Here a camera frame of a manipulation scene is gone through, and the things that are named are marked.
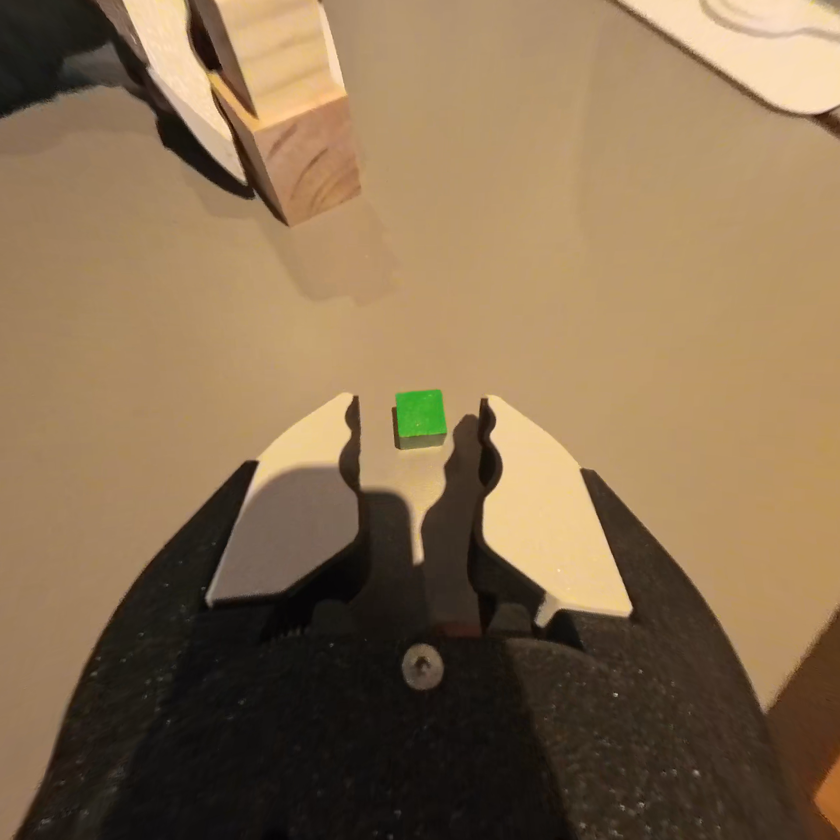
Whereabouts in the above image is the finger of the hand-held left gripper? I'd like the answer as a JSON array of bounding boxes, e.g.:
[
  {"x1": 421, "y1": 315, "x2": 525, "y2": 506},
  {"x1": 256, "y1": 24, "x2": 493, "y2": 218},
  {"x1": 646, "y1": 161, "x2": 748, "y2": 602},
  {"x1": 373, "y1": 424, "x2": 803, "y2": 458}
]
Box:
[
  {"x1": 318, "y1": 0, "x2": 347, "y2": 93},
  {"x1": 121, "y1": 0, "x2": 260, "y2": 188}
]

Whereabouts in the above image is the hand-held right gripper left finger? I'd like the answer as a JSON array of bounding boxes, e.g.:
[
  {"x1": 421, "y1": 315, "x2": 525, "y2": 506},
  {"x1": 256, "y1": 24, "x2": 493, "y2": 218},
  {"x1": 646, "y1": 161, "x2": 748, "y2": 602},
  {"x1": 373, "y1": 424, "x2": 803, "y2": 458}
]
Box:
[{"x1": 205, "y1": 392, "x2": 362, "y2": 608}]

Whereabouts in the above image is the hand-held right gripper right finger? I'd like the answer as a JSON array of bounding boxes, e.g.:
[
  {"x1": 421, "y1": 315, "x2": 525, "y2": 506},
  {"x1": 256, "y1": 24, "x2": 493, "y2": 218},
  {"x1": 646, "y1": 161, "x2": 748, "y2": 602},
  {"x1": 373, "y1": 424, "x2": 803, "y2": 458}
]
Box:
[{"x1": 476, "y1": 395, "x2": 634, "y2": 627}]

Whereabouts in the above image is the large wooden cube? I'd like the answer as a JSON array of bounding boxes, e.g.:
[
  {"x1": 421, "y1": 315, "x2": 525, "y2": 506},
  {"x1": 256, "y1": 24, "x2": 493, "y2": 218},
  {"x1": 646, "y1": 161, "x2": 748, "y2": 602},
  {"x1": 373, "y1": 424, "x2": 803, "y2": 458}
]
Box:
[{"x1": 210, "y1": 0, "x2": 363, "y2": 227}]

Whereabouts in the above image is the small green wooden cube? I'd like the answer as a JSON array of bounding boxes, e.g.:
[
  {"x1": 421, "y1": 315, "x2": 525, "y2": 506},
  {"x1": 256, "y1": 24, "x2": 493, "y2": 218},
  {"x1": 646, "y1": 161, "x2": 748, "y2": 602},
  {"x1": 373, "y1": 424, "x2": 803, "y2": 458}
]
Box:
[{"x1": 394, "y1": 389, "x2": 448, "y2": 451}]

